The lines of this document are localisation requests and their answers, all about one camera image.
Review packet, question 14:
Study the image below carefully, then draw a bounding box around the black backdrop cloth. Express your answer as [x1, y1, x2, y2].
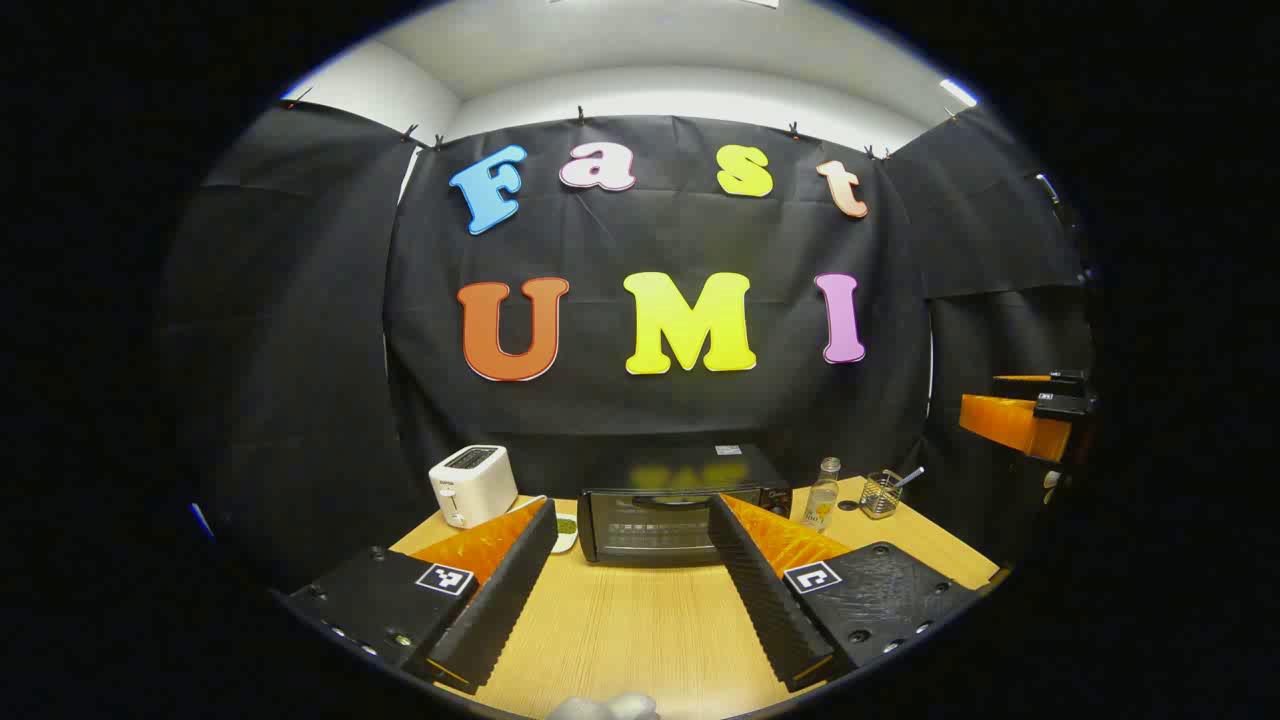
[165, 100, 1096, 591]

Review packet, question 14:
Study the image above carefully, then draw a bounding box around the black electric oven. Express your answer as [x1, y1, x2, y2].
[577, 443, 794, 569]

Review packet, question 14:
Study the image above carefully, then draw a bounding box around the clear glass cup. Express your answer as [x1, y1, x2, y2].
[860, 471, 904, 520]

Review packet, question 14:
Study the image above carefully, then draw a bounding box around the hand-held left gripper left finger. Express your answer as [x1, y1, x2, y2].
[283, 497, 559, 696]

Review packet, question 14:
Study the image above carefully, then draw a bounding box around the row of black cloth clips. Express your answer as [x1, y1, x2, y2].
[285, 88, 961, 161]

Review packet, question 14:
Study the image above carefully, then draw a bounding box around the clear glass bottle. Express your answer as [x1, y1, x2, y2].
[802, 457, 842, 533]

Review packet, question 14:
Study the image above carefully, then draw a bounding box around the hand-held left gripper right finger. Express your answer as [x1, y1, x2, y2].
[706, 492, 983, 694]

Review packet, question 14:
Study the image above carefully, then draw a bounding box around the white toaster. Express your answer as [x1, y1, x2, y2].
[428, 445, 520, 530]

